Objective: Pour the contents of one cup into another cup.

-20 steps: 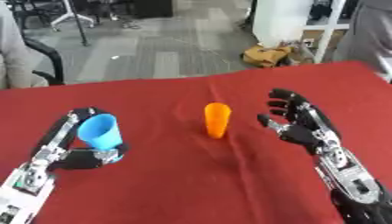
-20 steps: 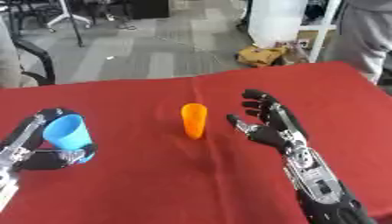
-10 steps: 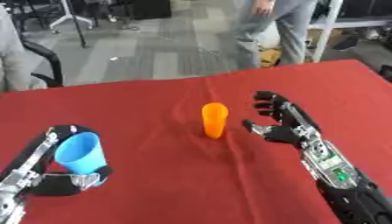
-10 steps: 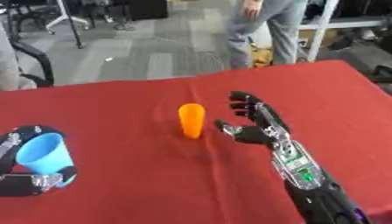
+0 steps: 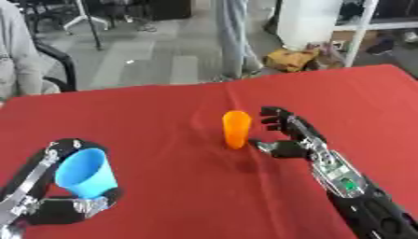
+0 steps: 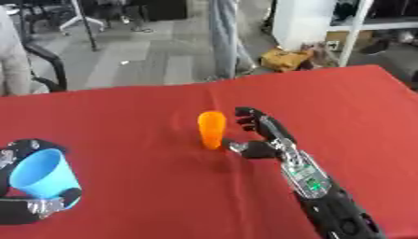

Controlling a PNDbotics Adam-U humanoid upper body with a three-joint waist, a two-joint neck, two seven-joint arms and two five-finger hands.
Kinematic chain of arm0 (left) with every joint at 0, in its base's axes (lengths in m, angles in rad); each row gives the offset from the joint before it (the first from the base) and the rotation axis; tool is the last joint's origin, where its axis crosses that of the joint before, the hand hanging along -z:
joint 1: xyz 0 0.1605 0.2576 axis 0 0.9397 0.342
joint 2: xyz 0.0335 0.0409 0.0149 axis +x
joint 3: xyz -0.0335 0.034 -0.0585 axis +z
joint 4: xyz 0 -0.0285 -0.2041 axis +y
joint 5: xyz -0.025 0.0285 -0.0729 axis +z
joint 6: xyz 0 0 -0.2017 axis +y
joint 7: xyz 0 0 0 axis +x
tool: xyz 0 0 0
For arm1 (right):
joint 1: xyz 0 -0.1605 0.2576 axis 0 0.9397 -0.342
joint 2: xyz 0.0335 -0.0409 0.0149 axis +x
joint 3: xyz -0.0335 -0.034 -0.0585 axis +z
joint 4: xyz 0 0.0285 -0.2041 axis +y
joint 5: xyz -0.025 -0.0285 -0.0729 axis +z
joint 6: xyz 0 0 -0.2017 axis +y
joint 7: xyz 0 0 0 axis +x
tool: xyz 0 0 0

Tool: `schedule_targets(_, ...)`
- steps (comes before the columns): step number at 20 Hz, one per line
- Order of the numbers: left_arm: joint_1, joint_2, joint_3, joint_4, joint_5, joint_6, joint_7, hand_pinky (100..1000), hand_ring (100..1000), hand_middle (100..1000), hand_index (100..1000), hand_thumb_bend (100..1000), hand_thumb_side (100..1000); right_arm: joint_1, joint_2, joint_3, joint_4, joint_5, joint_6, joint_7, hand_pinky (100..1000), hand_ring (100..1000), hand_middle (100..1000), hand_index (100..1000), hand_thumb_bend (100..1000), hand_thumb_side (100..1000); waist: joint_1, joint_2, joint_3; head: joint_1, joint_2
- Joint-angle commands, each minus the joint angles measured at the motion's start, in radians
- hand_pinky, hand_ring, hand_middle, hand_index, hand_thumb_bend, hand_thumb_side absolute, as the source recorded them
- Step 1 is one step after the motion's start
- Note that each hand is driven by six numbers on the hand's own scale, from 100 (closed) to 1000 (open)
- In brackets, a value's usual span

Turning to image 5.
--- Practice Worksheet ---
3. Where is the blue plastic cup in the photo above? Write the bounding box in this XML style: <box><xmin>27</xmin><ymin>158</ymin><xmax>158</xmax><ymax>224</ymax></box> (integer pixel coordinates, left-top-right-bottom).
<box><xmin>53</xmin><ymin>148</ymin><xmax>121</xmax><ymax>200</ymax></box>

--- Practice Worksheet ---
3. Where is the white tripod stand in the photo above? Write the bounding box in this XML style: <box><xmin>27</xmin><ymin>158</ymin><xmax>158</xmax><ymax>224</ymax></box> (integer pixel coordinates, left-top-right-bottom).
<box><xmin>62</xmin><ymin>0</ymin><xmax>111</xmax><ymax>32</ymax></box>

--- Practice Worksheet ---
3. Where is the white cabinet panel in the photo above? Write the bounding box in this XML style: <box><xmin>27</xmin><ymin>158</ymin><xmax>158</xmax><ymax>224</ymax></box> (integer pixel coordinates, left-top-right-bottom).
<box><xmin>275</xmin><ymin>0</ymin><xmax>346</xmax><ymax>50</ymax></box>

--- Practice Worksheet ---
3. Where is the yellow bag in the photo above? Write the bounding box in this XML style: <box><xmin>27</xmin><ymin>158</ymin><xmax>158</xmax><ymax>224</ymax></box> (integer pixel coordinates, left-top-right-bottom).
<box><xmin>262</xmin><ymin>48</ymin><xmax>324</xmax><ymax>73</ymax></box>

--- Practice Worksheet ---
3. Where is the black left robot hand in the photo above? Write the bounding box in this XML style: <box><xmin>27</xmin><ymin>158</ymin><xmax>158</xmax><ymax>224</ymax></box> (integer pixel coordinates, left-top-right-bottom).
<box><xmin>0</xmin><ymin>138</ymin><xmax>124</xmax><ymax>226</ymax></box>

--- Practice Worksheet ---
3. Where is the black chair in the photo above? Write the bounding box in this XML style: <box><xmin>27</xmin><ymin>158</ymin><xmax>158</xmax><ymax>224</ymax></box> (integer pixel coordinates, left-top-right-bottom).
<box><xmin>33</xmin><ymin>41</ymin><xmax>78</xmax><ymax>93</ymax></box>

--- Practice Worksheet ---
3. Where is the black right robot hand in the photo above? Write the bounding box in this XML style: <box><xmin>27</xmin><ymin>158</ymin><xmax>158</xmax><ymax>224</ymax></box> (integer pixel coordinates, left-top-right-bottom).
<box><xmin>248</xmin><ymin>105</ymin><xmax>330</xmax><ymax>162</ymax></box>

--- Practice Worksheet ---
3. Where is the orange plastic cup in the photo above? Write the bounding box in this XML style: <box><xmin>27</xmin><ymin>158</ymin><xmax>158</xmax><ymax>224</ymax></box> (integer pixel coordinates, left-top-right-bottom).
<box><xmin>220</xmin><ymin>110</ymin><xmax>254</xmax><ymax>150</ymax></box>

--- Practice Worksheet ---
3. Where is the person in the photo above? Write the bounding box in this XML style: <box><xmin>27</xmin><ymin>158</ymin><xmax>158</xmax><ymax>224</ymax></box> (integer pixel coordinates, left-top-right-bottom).
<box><xmin>0</xmin><ymin>0</ymin><xmax>63</xmax><ymax>101</ymax></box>
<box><xmin>212</xmin><ymin>0</ymin><xmax>267</xmax><ymax>79</ymax></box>

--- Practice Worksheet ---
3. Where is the white shelf frame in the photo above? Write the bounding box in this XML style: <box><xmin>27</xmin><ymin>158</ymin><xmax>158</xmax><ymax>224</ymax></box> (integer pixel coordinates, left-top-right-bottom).
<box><xmin>331</xmin><ymin>0</ymin><xmax>418</xmax><ymax>68</ymax></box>

